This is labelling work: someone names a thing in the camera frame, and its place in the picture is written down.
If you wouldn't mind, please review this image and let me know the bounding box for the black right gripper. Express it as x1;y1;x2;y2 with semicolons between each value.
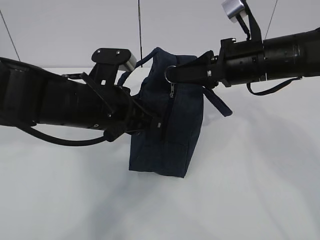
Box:
166;38;265;89

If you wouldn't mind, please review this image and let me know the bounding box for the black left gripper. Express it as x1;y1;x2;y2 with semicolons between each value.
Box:
106;85;163;140

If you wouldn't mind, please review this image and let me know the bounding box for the navy blue fabric lunch bag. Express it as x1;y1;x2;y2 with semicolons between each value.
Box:
128;47;233;178

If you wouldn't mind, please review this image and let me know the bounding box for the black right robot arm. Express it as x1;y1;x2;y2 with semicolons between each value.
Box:
164;28;320;89

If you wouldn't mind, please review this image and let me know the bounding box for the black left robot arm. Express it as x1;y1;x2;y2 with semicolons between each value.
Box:
0;57;162;142

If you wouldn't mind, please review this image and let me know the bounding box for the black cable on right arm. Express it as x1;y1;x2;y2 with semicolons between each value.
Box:
246;76;303;96

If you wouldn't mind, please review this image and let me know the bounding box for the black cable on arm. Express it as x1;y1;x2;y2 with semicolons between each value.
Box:
14;122;113;148
246;76;303;96

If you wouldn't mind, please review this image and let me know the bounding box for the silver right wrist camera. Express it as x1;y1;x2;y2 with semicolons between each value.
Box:
221;0;262;41

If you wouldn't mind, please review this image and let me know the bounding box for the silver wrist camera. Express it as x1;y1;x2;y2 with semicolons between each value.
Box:
221;0;262;41
89;48;137;85

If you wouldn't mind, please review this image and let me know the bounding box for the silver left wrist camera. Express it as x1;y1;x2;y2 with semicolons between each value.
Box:
89;48;137;85

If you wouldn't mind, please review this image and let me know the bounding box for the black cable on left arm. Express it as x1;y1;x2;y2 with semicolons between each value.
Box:
14;122;113;148

